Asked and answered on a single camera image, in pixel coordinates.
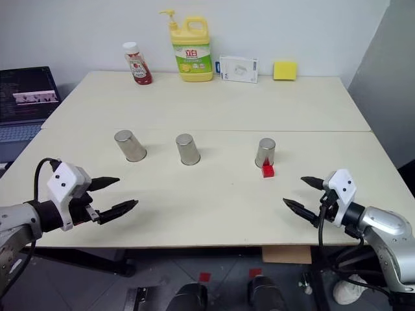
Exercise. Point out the white crumpled cloth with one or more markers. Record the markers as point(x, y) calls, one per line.
point(350, 290)

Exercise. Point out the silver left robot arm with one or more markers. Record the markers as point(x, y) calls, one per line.
point(19, 217)

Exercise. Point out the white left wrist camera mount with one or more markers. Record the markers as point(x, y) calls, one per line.
point(66, 176)

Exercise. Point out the dark rounded shape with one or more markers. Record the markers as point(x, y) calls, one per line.
point(266, 294)
point(189, 296)

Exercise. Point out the black metal floor plate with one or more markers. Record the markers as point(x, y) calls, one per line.
point(142, 299)

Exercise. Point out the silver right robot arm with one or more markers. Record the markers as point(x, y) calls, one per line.
point(384, 225)

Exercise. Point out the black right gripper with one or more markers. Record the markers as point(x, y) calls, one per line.
point(330, 207)

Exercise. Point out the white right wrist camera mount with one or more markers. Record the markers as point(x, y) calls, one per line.
point(343, 186)

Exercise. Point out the grey caster wheel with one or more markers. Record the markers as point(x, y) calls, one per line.
point(305, 285)

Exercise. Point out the red ketchup bottle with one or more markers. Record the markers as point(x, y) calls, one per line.
point(139, 68)

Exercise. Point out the white cardboard product box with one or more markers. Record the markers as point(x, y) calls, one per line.
point(238, 69)

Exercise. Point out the steel cup upside down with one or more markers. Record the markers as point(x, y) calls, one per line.
point(266, 152)
point(131, 147)
point(188, 150)

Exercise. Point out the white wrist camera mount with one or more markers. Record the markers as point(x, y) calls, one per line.
point(66, 176)
point(343, 186)

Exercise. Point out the open laptop computer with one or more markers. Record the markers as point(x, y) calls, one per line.
point(26, 97)

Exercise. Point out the brown cardboard piece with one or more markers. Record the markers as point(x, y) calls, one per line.
point(287, 254)

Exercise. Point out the yellow detergent pump bottle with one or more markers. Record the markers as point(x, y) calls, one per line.
point(194, 60)

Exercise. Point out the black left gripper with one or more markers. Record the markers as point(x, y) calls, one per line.
point(79, 210)

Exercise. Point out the black table frame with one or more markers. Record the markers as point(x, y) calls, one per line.
point(97, 259)

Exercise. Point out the red toy block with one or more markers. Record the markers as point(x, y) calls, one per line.
point(268, 171)

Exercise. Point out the yellow sponge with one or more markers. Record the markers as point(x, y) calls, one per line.
point(285, 70)

